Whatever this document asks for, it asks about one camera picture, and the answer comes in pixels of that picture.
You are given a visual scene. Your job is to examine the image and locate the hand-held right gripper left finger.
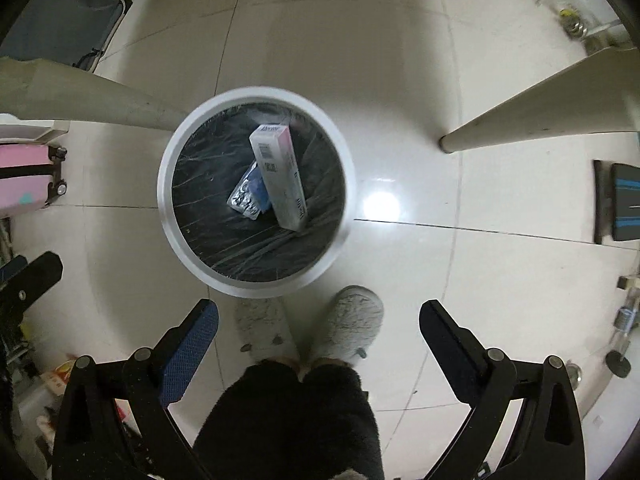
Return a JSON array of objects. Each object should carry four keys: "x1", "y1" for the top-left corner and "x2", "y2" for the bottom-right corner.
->
[{"x1": 52, "y1": 299, "x2": 221, "y2": 480}]

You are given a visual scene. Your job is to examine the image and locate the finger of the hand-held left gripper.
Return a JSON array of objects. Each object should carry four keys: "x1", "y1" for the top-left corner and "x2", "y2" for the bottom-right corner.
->
[
  {"x1": 0, "y1": 251, "x2": 64, "y2": 321},
  {"x1": 0, "y1": 255, "x2": 27, "y2": 283}
]

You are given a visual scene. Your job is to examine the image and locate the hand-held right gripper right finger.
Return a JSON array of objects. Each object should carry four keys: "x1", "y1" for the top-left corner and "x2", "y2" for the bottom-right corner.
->
[{"x1": 419, "y1": 300, "x2": 586, "y2": 480}]

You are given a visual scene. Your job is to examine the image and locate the white round trash bin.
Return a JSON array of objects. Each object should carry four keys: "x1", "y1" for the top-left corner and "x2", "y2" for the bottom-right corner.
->
[{"x1": 156, "y1": 86, "x2": 357, "y2": 297}]

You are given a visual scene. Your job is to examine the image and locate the silver blister pack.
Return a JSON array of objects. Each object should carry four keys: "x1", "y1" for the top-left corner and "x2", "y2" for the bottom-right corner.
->
[{"x1": 226, "y1": 161, "x2": 266, "y2": 219}]

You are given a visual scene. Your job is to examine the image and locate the blue plastic packet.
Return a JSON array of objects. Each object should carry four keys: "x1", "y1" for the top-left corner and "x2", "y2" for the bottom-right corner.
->
[{"x1": 247, "y1": 162, "x2": 273, "y2": 211}]

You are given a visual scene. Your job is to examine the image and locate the long white cardboard box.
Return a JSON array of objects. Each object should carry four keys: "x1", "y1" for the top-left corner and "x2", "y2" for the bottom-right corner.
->
[{"x1": 249, "y1": 124, "x2": 308, "y2": 232}]

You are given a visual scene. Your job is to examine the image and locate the grey fluffy slipper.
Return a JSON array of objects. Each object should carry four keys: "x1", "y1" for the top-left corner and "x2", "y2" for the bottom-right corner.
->
[
  {"x1": 235, "y1": 297, "x2": 301, "y2": 366},
  {"x1": 307, "y1": 286, "x2": 385, "y2": 366}
]

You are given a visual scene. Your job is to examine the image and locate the pink suitcase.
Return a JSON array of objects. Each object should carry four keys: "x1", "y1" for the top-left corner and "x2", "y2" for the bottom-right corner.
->
[{"x1": 0, "y1": 142, "x2": 68, "y2": 218}]

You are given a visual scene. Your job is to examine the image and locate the orange patterned packet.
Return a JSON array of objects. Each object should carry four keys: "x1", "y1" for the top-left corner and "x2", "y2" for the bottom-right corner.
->
[{"x1": 42, "y1": 357, "x2": 76, "y2": 396}]

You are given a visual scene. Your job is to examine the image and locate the black fleece pants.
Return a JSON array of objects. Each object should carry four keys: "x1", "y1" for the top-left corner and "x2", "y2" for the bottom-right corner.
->
[{"x1": 192, "y1": 360, "x2": 386, "y2": 480}]

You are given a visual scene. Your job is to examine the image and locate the black weight plate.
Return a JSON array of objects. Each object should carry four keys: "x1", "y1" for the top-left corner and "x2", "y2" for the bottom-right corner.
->
[{"x1": 605, "y1": 351, "x2": 632, "y2": 377}]

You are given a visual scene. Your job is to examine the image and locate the black plastic bin liner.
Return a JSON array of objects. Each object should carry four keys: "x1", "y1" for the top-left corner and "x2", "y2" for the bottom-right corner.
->
[{"x1": 171, "y1": 101, "x2": 347, "y2": 281}]

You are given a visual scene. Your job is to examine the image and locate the black exercise bench blue stripes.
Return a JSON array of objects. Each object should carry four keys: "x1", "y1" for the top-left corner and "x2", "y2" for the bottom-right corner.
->
[{"x1": 592, "y1": 159, "x2": 640, "y2": 246}]

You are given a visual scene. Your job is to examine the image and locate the dark grey open suitcase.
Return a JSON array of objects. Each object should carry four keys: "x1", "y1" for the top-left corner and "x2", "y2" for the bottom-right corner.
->
[{"x1": 10, "y1": 0, "x2": 133, "y2": 73}]

